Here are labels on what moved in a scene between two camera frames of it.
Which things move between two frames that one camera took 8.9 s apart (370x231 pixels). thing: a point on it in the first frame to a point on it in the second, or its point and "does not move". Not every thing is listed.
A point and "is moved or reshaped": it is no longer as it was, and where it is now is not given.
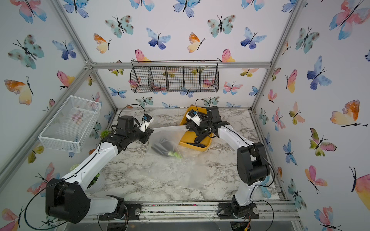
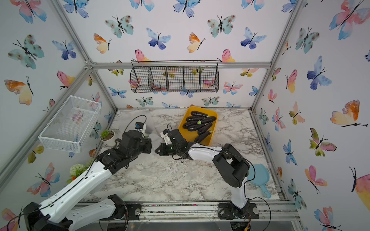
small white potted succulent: (104, 134) does not move
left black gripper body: (137, 134) to (144, 147)
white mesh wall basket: (68, 128) does not move
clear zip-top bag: (164, 140) is moved or reshaped
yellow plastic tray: (188, 136) does not move
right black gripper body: (206, 125) to (169, 149)
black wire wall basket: (174, 76) does not move
